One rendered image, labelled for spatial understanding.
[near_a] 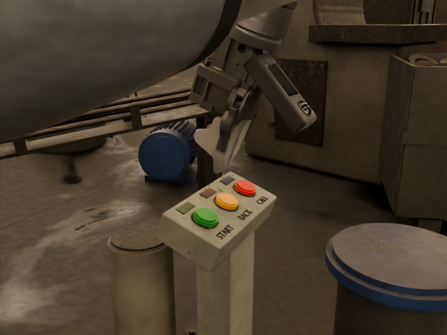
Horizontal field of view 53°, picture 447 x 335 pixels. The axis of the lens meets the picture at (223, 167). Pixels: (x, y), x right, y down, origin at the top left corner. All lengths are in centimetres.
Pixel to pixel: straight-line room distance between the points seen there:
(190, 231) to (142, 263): 16
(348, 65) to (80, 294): 180
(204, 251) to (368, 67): 202
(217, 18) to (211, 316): 72
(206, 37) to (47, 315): 151
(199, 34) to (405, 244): 97
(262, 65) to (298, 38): 220
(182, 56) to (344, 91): 251
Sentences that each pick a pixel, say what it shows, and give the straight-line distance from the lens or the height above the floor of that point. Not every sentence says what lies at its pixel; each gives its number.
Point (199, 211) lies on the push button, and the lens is 72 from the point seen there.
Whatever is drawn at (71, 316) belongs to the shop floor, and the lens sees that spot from 161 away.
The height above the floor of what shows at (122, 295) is 43.
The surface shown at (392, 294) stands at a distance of 93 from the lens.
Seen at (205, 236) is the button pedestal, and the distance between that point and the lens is 69.
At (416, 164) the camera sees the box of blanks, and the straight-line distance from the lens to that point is 199.
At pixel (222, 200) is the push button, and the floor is 61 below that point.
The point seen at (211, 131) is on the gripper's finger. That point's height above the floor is 75.
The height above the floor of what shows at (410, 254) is 43.
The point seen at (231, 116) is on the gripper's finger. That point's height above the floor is 78.
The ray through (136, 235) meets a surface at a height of 52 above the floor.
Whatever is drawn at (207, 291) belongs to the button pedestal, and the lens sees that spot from 82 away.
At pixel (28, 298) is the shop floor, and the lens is 174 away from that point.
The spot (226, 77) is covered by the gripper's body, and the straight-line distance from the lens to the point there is 61.
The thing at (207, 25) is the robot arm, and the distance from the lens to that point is 16.
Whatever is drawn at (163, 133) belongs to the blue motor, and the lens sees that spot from 248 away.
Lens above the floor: 90
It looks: 18 degrees down
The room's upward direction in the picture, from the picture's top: straight up
